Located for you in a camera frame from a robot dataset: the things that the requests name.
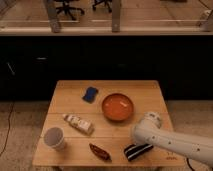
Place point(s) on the black striped gripper body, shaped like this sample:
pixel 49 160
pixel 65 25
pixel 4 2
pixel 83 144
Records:
pixel 133 151

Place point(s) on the blue eraser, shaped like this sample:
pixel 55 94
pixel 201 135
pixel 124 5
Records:
pixel 90 94

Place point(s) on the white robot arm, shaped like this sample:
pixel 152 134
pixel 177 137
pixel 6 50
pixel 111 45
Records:
pixel 147 133

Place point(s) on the orange bowl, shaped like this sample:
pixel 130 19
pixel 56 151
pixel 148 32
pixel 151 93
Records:
pixel 117 107

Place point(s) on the white bottle with label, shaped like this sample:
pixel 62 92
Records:
pixel 79 124

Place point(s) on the white paper cup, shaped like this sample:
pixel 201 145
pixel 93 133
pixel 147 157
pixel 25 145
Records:
pixel 54 138

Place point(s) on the black office chair base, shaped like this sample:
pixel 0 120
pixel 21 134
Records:
pixel 66 8

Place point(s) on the grey metal post centre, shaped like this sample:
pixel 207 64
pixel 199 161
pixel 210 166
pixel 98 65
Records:
pixel 116 15

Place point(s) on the grey metal post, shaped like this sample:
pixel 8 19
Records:
pixel 116 15
pixel 52 16

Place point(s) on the grey metal post left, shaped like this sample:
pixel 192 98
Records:
pixel 52 16

